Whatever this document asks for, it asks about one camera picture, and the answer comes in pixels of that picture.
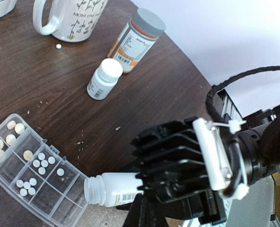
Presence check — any front aluminium rail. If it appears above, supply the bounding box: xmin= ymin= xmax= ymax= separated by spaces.
xmin=182 ymin=91 xmax=280 ymax=227

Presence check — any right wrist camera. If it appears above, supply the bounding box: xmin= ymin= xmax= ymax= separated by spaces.
xmin=131 ymin=118 xmax=249 ymax=203

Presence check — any small white pill bottle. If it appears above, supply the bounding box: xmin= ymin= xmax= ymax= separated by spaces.
xmin=87 ymin=58 xmax=123 ymax=101

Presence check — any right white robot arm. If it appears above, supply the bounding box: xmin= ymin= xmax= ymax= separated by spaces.
xmin=120 ymin=101 xmax=280 ymax=227

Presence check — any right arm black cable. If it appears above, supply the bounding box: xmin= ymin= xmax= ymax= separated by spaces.
xmin=205 ymin=65 xmax=280 ymax=119

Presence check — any grey capped orange label bottle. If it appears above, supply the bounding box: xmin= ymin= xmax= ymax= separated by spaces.
xmin=107 ymin=8 xmax=166 ymax=74

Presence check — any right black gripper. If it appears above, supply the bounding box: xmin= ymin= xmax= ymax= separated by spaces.
xmin=116 ymin=190 xmax=227 ymax=227

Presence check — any yellow interior patterned mug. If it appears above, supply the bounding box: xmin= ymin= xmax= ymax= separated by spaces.
xmin=33 ymin=0 xmax=108 ymax=43

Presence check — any clear plastic pill organizer box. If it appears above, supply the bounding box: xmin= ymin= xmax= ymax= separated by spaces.
xmin=0 ymin=113 xmax=87 ymax=227

